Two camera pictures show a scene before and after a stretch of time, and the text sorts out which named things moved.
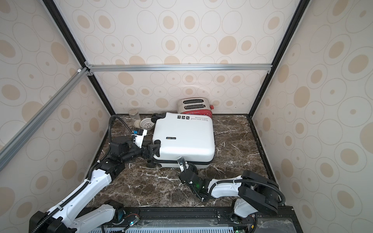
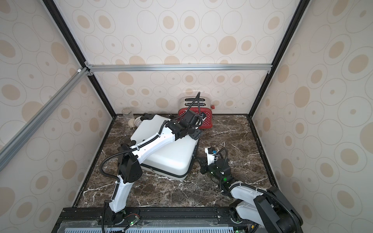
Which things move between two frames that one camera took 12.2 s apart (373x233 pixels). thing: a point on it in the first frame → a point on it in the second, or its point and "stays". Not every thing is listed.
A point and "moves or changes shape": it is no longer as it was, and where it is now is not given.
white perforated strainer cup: x=146 y=123 → x=137 y=121
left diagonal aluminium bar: x=25 y=134 stays
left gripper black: x=150 y=153 → x=196 y=134
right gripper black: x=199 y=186 → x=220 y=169
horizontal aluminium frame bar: x=99 y=67 stays
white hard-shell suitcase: x=190 y=136 moves or changes shape
